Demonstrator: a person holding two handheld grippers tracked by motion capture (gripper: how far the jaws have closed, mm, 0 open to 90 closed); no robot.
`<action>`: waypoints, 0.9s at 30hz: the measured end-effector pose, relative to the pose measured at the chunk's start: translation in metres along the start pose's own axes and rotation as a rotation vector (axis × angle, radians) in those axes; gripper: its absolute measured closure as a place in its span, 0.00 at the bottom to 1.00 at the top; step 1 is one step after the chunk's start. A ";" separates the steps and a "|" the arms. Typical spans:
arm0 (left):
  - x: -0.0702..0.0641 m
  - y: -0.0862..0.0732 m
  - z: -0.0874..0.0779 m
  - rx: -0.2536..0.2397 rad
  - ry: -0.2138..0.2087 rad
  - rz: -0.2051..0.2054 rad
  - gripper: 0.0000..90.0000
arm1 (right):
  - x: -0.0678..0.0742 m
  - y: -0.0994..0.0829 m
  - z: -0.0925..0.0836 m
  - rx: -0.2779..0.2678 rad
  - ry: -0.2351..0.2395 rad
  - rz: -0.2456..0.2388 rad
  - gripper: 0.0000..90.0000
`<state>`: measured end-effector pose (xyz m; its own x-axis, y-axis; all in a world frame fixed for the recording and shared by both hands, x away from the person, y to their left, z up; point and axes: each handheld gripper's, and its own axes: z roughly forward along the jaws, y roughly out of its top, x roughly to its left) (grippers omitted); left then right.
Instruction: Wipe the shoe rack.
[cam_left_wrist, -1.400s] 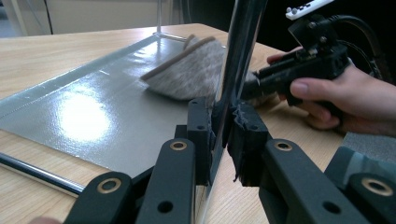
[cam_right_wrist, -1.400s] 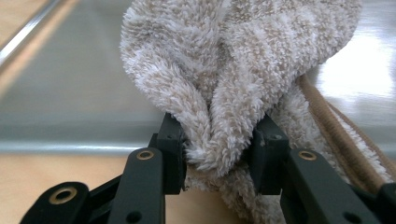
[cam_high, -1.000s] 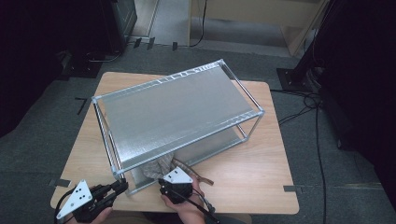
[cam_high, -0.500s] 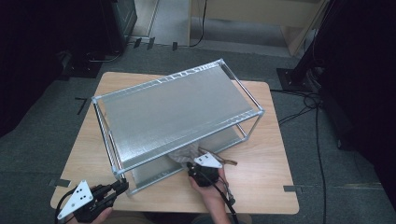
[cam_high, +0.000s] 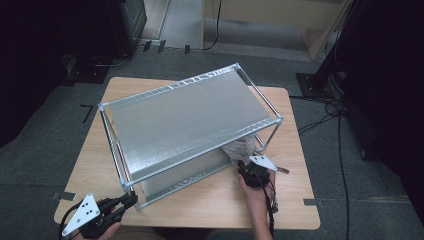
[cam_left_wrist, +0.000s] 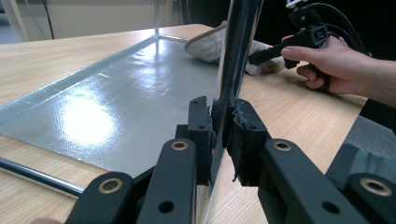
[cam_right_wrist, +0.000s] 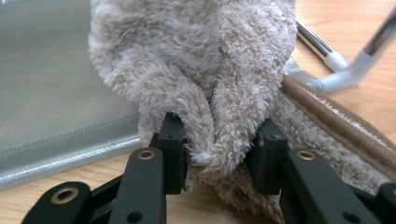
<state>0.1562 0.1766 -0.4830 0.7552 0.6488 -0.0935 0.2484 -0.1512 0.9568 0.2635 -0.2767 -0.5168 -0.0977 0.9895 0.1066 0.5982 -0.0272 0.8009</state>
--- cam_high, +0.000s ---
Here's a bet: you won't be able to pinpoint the person's right hand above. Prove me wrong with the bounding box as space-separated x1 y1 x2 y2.
237 166 278 209

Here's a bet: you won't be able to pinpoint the right hand-held gripper cable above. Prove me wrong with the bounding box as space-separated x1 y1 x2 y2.
262 184 280 240

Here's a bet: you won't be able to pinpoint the black metal stand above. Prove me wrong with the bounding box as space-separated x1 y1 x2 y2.
295 0 371 100

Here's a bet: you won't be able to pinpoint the silver metal shelf rack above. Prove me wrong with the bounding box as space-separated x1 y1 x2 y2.
98 62 284 210

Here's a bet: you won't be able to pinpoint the light wooden furniture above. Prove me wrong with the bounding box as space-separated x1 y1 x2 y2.
201 0 352 62

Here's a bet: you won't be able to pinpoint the dark cabinet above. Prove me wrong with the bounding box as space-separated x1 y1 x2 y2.
105 0 148 58

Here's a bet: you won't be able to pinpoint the hand-held gripper cable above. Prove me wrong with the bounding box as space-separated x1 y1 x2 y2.
58 199 85 240
262 184 280 240

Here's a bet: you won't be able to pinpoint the black floor cables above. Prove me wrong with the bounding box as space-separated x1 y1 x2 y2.
289 94 351 240

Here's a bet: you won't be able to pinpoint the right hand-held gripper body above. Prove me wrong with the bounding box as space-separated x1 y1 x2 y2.
237 155 278 189

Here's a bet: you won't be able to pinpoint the left hand-held gripper cable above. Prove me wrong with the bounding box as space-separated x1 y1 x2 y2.
58 199 85 240

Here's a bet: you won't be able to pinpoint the person's left hand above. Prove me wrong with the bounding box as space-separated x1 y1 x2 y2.
70 221 122 240

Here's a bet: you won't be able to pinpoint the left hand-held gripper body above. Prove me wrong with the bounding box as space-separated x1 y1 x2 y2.
61 193 125 240

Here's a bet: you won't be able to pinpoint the black hanging cable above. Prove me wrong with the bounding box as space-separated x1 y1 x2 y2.
202 0 223 52

